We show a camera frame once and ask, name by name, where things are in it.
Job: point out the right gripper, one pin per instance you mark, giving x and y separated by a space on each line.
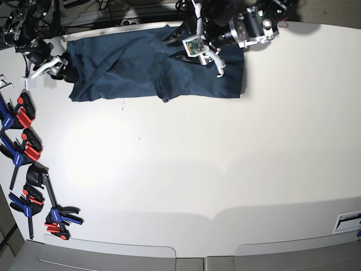
59 67

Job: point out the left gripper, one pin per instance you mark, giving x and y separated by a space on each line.
187 29

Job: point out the dark blue T-shirt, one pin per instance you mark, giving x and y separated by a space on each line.
138 64

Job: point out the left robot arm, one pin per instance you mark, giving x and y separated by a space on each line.
212 25

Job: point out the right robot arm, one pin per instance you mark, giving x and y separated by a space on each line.
32 30

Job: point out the top blue red bar clamp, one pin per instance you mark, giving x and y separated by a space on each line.
18 117

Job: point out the blue red bar clamp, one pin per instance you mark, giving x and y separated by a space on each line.
18 117
30 204
28 152

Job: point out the silver metal hook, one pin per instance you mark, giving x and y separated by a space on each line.
4 83

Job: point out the long black bar clamp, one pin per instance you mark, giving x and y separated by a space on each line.
59 217

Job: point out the left grey chair back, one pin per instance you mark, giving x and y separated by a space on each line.
77 254

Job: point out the grey chair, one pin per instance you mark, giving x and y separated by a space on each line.
77 254
333 252

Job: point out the right grey chair back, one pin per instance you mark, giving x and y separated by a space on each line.
333 252

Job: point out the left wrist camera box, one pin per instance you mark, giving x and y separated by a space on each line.
194 46

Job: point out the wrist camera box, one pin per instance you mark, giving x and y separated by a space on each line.
28 83
194 46

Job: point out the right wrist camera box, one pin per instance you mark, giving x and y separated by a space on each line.
28 83

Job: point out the aluminium frame rail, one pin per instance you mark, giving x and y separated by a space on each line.
98 17

